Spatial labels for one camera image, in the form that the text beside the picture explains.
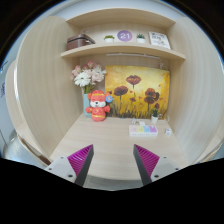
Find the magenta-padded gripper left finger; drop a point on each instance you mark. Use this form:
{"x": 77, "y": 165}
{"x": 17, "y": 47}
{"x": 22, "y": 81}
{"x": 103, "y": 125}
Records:
{"x": 80, "y": 160}

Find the red plush toy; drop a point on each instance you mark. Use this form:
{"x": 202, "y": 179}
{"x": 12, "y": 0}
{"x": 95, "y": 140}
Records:
{"x": 98, "y": 108}

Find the light blue vase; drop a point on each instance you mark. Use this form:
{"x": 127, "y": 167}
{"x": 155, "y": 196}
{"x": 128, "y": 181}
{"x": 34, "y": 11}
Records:
{"x": 86, "y": 105}

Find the pink and white flower bouquet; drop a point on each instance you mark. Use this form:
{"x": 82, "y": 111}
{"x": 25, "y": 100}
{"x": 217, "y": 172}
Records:
{"x": 88, "y": 76}

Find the yellow poppy flower painting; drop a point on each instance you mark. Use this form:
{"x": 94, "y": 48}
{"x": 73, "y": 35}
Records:
{"x": 140, "y": 100}

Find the white light bar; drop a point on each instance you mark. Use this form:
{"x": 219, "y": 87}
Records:
{"x": 133, "y": 55}

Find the wooden shelf with items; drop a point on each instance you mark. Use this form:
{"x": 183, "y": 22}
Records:
{"x": 123, "y": 48}

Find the grey-white plug adapter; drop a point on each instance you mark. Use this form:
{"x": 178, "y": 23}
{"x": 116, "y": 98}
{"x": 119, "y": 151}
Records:
{"x": 134, "y": 122}

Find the pastel multicolour power strip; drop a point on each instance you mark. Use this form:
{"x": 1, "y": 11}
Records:
{"x": 143, "y": 130}

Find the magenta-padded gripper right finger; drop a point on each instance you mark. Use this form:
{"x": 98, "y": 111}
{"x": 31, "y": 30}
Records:
{"x": 147, "y": 160}

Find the small white box adapter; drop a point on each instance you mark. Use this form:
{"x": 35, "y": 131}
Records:
{"x": 142, "y": 123}

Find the small plant in white pot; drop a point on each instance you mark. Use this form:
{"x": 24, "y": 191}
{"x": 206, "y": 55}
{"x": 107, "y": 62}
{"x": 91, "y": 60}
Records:
{"x": 154, "y": 118}

